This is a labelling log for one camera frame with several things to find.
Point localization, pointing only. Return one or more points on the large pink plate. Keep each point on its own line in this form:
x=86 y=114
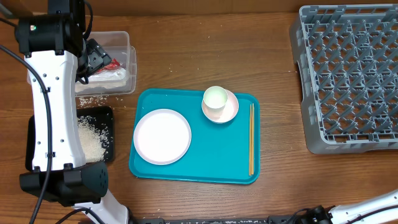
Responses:
x=162 y=137

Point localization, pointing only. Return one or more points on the black rectangular tray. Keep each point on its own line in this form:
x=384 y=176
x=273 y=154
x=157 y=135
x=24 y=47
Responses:
x=103 y=114

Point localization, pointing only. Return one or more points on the grey dishwasher rack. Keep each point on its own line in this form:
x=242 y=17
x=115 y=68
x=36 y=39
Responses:
x=347 y=60

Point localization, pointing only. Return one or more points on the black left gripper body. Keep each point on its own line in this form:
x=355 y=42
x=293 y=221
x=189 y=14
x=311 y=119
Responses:
x=94 y=58

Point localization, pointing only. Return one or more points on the teal serving tray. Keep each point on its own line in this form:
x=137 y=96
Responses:
x=218 y=153

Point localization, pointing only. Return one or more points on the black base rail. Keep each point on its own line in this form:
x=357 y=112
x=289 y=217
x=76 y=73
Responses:
x=273 y=219

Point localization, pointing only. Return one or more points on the wooden chopstick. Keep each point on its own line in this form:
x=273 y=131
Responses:
x=250 y=140

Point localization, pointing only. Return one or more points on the wooden chopstick left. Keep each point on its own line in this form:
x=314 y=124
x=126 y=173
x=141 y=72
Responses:
x=250 y=140

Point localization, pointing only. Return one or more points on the clear plastic waste bin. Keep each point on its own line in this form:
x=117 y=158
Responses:
x=69 y=65

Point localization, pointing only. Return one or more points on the white tissue pile in bin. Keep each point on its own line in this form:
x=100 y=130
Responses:
x=103 y=82

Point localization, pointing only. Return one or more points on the food scraps and rice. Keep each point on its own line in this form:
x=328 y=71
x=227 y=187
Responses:
x=95 y=138

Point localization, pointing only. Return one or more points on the wooden chopstick right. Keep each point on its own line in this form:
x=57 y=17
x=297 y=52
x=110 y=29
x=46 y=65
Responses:
x=252 y=140

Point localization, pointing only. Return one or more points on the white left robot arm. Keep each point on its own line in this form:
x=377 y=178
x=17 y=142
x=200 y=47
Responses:
x=59 y=171

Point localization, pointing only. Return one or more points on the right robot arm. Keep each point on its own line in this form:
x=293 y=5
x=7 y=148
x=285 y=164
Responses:
x=381 y=209

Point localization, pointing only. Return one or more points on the small pink saucer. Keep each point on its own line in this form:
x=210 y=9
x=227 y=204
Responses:
x=229 y=111

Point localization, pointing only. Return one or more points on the red snack wrapper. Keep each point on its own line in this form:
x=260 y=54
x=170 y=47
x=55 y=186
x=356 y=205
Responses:
x=113 y=65

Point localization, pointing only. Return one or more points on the light green cup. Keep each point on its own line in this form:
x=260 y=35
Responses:
x=215 y=97

